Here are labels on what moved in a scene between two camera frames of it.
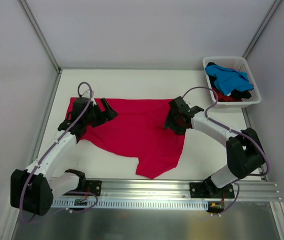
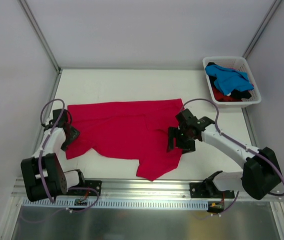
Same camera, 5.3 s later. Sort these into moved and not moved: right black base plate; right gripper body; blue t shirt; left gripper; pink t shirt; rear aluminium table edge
Moved: left gripper; right gripper body
Not moved: right black base plate; pink t shirt; rear aluminium table edge; blue t shirt
